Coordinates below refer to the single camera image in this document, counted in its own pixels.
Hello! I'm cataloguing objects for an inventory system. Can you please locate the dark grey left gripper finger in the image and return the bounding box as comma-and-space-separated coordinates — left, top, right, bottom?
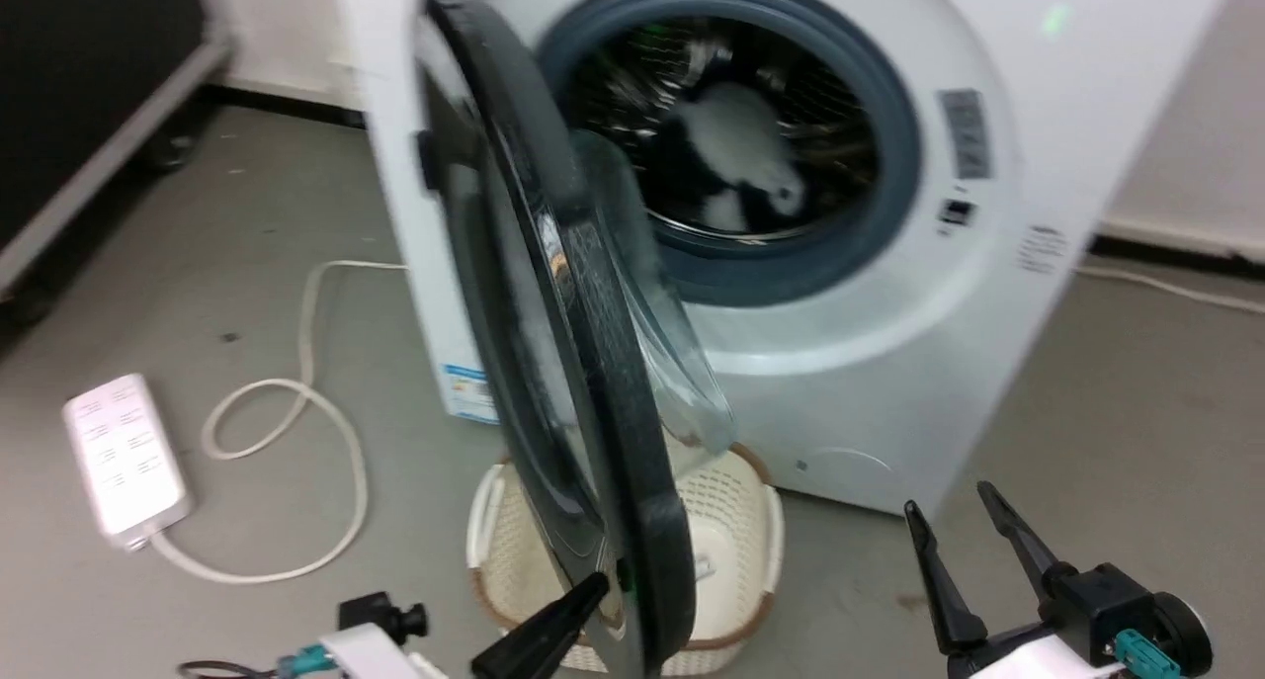
469, 572, 611, 679

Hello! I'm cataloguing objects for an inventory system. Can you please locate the dark round washing machine door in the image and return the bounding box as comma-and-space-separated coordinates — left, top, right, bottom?
410, 0, 738, 679

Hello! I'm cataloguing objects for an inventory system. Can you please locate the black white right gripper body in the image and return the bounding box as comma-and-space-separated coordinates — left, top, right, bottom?
947, 562, 1216, 679

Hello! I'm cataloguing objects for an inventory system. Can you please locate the black and white laundry item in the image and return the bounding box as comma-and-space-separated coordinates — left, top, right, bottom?
642, 74, 806, 237

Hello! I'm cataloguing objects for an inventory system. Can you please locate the white power strip cable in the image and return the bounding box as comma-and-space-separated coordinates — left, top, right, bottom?
148, 260, 410, 586

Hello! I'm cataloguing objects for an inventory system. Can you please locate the black wheeled cart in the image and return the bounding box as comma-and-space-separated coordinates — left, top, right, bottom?
0, 0, 236, 326

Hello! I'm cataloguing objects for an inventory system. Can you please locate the white cable along wall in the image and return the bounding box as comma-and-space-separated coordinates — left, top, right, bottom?
1075, 264, 1265, 316

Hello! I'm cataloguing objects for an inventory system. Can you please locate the black cable with teal connector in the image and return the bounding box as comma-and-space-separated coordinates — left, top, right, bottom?
176, 643, 339, 679

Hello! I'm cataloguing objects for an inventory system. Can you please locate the white front-load washing machine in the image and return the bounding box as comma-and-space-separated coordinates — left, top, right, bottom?
336, 0, 1238, 518

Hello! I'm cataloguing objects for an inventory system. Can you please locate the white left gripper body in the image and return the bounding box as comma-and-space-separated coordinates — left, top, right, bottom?
316, 592, 441, 679

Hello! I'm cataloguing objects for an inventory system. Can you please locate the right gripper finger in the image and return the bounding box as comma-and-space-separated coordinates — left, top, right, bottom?
903, 501, 991, 658
976, 480, 1078, 602

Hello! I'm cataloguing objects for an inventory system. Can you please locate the cream plastic laundry basket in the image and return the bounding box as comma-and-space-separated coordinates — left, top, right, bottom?
466, 442, 788, 679

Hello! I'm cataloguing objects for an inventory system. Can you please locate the white power strip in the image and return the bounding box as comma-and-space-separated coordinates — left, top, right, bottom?
61, 373, 193, 552

